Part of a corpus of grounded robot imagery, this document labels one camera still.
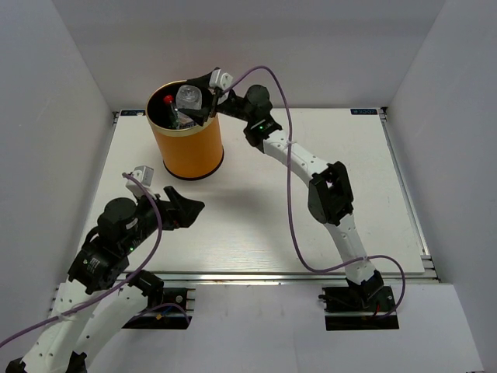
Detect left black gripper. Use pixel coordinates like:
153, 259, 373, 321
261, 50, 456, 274
123, 185, 205, 253

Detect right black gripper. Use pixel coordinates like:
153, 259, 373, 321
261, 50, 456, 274
179, 70, 255, 126

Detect blue-label clear bottle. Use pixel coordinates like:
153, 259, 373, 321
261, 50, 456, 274
176, 85, 202, 130

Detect large red-label clear bottle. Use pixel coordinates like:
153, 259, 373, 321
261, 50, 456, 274
163, 95, 182, 130

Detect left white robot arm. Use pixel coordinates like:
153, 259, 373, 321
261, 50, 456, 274
6, 186, 205, 372

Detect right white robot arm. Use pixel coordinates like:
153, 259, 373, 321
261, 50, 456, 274
184, 68, 384, 310

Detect orange cylindrical bin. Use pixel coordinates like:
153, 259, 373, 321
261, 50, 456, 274
145, 80, 224, 180

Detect left blue corner sticker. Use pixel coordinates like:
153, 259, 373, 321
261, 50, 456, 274
120, 110, 145, 117

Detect blue corner sticker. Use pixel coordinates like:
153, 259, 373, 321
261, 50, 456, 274
120, 110, 145, 117
350, 108, 378, 116

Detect right blue corner sticker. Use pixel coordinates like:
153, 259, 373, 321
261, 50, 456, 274
350, 108, 378, 116

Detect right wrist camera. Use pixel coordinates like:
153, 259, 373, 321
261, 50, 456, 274
209, 68, 233, 92

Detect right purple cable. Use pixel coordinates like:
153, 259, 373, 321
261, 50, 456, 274
227, 65, 407, 319

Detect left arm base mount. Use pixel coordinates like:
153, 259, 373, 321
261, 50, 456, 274
120, 270, 195, 330

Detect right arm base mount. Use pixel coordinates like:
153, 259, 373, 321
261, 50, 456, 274
318, 286, 399, 331

